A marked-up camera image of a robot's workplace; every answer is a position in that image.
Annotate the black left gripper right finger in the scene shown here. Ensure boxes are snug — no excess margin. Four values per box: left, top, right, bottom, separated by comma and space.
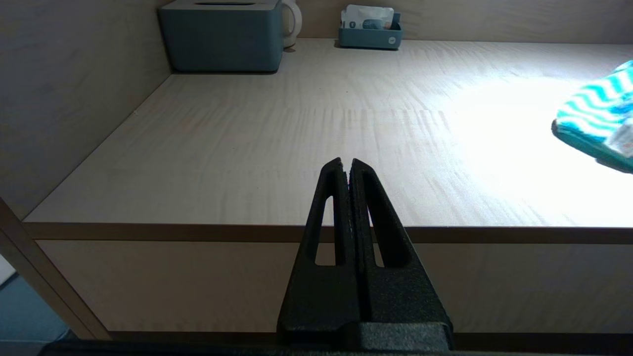
349, 158, 453, 325

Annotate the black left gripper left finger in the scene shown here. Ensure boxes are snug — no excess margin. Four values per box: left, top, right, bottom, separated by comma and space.
277, 158, 361, 334

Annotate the teal white striped cloth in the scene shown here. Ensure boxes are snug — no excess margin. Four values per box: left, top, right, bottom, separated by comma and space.
551, 60, 633, 174

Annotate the small grey tray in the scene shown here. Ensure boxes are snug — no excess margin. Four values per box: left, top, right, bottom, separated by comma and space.
339, 14, 403, 49

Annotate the white ceramic mug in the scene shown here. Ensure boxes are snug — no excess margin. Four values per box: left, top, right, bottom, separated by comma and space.
280, 0, 303, 49

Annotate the grey tissue box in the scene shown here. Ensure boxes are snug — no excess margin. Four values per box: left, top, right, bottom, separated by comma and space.
158, 0, 283, 74

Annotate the white sachet packet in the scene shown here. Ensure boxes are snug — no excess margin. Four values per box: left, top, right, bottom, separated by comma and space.
341, 4, 395, 30

